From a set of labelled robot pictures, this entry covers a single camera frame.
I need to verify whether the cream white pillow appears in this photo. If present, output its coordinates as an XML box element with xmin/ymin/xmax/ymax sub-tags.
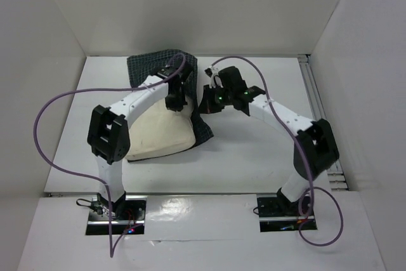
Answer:
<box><xmin>125</xmin><ymin>97</ymin><xmax>196</xmax><ymax>162</ymax></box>

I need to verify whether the dark checkered pillowcase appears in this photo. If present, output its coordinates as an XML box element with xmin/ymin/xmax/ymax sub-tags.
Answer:
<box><xmin>126</xmin><ymin>48</ymin><xmax>214</xmax><ymax>149</ymax></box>

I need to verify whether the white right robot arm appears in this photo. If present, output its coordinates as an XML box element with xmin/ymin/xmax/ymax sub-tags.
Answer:
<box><xmin>199</xmin><ymin>66</ymin><xmax>339</xmax><ymax>215</ymax></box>

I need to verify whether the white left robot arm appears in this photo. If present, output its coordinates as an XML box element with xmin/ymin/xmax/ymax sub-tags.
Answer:
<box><xmin>87</xmin><ymin>61</ymin><xmax>193</xmax><ymax>220</ymax></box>

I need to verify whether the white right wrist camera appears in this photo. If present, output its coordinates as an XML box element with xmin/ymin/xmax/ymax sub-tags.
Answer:
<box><xmin>204</xmin><ymin>65</ymin><xmax>222</xmax><ymax>88</ymax></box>

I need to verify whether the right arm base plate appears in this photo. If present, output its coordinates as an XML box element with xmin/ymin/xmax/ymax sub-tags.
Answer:
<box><xmin>252</xmin><ymin>195</ymin><xmax>317</xmax><ymax>232</ymax></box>

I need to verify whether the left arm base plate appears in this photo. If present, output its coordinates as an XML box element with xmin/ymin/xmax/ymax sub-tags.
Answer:
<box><xmin>76</xmin><ymin>195</ymin><xmax>147</xmax><ymax>235</ymax></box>

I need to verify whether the aluminium frame rail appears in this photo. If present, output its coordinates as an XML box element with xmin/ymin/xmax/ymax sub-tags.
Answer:
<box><xmin>298</xmin><ymin>55</ymin><xmax>349</xmax><ymax>191</ymax></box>

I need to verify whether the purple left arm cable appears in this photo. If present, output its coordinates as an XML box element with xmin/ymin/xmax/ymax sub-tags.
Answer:
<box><xmin>33</xmin><ymin>52</ymin><xmax>187</xmax><ymax>258</ymax></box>

